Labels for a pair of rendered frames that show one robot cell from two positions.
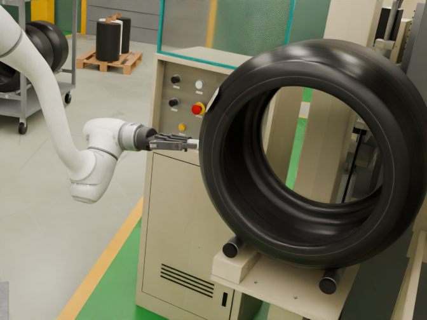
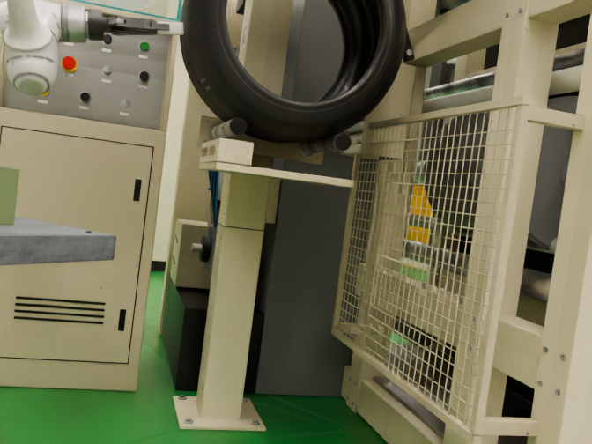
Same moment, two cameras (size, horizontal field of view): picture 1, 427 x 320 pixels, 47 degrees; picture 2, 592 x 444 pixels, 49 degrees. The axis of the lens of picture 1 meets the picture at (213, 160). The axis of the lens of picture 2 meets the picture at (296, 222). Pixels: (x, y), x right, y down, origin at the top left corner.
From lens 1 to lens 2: 1.20 m
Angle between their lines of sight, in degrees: 42
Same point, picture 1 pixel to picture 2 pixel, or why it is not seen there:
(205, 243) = not seen: hidden behind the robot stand
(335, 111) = (276, 22)
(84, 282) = not seen: outside the picture
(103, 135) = (40, 11)
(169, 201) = (29, 195)
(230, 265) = (240, 144)
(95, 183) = (53, 59)
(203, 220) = (85, 211)
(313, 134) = (255, 48)
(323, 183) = not seen: hidden behind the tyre
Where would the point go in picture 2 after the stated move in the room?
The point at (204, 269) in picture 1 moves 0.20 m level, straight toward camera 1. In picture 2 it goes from (90, 284) to (113, 297)
